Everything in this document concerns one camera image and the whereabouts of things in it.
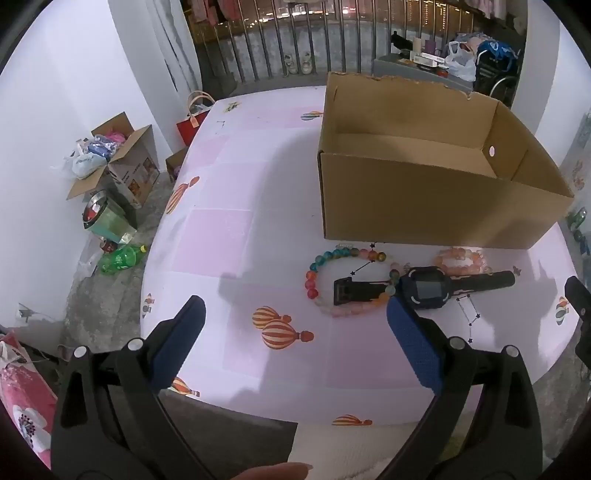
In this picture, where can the large brown cardboard box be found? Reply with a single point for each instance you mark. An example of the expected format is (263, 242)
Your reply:
(415, 203)

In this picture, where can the pink floral blanket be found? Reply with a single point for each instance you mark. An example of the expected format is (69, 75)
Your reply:
(25, 401)

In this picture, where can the metal balcony railing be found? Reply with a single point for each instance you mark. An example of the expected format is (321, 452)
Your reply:
(323, 27)

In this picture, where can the small brown cardboard box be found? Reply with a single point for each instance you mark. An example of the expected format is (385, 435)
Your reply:
(174, 164)

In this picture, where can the white cup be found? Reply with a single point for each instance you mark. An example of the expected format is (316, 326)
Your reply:
(418, 45)

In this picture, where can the pile of colourful clothes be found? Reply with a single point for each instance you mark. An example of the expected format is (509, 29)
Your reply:
(108, 143)

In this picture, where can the red gift bag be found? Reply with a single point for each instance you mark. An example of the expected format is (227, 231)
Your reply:
(187, 131)

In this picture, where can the purple cup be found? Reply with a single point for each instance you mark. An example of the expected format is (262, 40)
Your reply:
(430, 46)

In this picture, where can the steel pot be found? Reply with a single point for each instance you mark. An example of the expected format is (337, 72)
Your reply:
(94, 210)

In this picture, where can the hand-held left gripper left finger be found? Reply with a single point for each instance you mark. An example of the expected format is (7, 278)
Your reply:
(178, 341)

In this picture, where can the white plastic bag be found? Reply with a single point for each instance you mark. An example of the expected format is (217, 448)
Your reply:
(85, 164)
(461, 62)

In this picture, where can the blue bag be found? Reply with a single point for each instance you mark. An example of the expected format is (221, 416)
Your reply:
(496, 50)

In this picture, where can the open printed cardboard box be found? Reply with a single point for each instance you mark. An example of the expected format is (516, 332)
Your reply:
(134, 175)

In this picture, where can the white flat box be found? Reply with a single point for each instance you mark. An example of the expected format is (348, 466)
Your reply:
(429, 59)

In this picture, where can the person's left hand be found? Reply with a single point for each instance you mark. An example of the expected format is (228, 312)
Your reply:
(272, 473)

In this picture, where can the white curtain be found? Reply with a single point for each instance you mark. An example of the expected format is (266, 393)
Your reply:
(178, 41)

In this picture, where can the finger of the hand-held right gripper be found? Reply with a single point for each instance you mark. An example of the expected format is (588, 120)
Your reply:
(577, 293)

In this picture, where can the blue floral wall cloth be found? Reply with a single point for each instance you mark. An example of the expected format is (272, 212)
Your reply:
(582, 152)

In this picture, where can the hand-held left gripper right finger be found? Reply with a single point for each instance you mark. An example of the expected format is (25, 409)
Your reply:
(413, 341)

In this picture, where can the small black object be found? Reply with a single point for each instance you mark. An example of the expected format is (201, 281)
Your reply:
(399, 41)

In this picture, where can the wheelchair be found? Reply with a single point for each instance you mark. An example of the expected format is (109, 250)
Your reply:
(496, 76)

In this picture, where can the grey cabinet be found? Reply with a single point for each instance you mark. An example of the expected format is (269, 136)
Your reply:
(392, 67)

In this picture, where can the pinkish red hanging coat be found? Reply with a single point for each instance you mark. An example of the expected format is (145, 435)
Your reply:
(207, 10)

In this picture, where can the pink hanging jacket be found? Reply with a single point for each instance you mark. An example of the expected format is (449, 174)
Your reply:
(494, 7)

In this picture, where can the black smartwatch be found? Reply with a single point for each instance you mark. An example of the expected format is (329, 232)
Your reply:
(427, 288)

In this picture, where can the green plastic bottle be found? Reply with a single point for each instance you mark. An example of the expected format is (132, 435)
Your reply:
(120, 261)

